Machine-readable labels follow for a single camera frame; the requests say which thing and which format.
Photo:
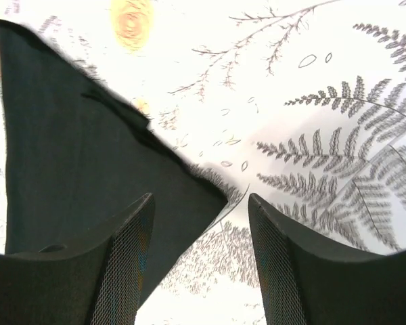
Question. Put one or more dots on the floral patterned table cover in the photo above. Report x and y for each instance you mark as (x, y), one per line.
(240, 86)

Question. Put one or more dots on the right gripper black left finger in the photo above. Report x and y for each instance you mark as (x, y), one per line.
(95, 278)

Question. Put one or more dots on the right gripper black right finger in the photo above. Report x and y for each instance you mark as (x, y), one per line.
(307, 278)

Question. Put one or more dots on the black t-shirt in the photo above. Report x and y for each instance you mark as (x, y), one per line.
(77, 155)

